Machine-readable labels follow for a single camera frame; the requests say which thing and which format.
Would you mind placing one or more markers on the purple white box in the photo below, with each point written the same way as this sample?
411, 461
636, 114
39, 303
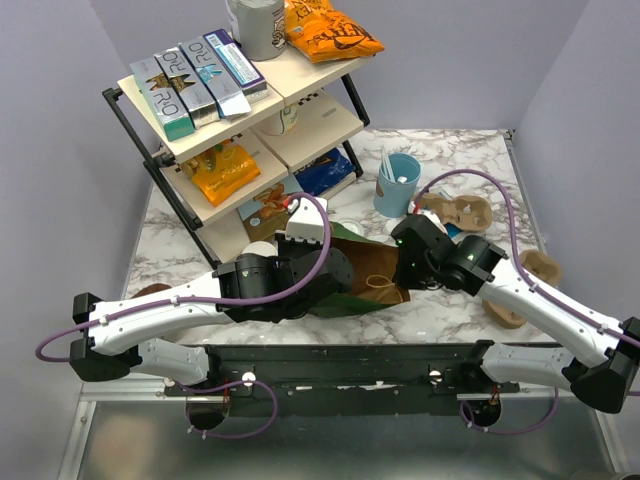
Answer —
247, 76

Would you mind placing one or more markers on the brown RO box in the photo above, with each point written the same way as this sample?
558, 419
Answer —
198, 101

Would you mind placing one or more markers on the light blue cup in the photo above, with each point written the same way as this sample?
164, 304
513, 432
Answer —
392, 199

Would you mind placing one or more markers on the blue snack bag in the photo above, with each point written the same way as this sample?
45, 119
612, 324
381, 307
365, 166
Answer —
324, 172

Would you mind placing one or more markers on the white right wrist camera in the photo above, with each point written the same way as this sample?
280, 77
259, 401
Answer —
414, 208

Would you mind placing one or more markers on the blue RO box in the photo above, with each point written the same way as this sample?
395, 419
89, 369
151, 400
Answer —
230, 99

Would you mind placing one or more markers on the green paper bag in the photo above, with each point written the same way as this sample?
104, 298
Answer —
373, 289

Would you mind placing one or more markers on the white plastic lid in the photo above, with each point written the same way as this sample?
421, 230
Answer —
261, 248

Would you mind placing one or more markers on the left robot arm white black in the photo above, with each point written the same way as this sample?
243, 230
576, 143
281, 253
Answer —
129, 336

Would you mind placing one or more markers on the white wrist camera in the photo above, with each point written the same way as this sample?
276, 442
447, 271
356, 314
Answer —
414, 208
305, 223

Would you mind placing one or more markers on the teal RO box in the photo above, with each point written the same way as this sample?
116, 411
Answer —
162, 99

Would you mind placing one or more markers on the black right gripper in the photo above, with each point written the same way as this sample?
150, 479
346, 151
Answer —
408, 280

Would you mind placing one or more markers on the white stirrers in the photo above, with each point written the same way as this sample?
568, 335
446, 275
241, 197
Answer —
388, 169

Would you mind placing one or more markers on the orange chips bag top shelf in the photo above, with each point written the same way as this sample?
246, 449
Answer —
323, 34

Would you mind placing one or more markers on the single brown cup carrier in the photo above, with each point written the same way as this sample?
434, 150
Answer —
466, 212

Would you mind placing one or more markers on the grey canister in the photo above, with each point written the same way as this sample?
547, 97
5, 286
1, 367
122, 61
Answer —
258, 26

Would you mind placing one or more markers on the blue razor box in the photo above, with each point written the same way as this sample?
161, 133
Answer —
451, 229

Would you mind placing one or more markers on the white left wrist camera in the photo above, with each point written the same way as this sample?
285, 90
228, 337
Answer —
305, 223

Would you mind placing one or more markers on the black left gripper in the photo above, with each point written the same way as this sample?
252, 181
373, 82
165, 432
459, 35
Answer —
285, 244

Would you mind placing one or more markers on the black frame beige shelf rack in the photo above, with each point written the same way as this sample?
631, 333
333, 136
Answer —
330, 113

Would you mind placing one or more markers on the brown snack bag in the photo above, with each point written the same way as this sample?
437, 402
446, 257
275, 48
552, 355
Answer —
265, 213

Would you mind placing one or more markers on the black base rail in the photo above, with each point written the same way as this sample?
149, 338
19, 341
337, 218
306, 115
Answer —
345, 380

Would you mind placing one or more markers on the yellow snack bag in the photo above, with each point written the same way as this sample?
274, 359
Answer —
220, 171

